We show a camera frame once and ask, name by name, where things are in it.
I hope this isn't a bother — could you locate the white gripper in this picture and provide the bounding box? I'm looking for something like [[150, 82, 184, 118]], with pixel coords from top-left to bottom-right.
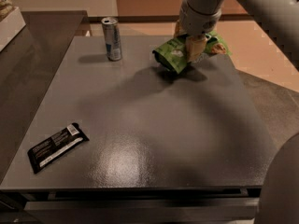
[[174, 0, 221, 63]]

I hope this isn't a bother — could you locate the green rice chip bag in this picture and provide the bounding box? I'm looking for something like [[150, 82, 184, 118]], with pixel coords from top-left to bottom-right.
[[152, 31, 230, 74]]

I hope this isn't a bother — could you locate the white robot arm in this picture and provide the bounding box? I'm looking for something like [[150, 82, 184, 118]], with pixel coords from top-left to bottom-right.
[[179, 0, 299, 224]]

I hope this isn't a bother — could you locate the silver blue redbull can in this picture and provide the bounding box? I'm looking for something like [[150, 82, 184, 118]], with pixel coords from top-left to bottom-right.
[[101, 17, 122, 61]]

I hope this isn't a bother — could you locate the snack bag on box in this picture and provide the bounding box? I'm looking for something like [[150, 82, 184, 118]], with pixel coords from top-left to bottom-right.
[[0, 0, 14, 21]]

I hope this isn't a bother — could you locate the black snack bar wrapper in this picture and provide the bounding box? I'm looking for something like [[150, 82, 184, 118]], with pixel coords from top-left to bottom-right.
[[27, 123, 89, 174]]

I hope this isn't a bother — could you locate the white box on counter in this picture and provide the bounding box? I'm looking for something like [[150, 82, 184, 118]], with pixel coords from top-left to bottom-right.
[[0, 7, 26, 52]]

